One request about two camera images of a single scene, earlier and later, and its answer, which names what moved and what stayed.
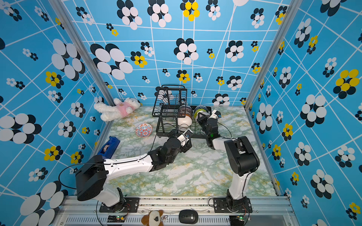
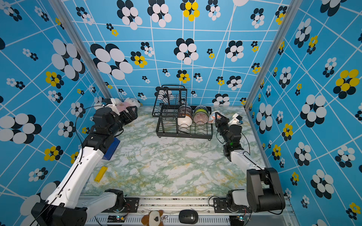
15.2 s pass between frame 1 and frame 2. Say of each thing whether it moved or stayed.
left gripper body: moved
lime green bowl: stayed
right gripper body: moved
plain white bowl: stayed
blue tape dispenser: stayed
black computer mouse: stayed
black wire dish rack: stayed
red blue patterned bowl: moved
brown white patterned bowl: stayed
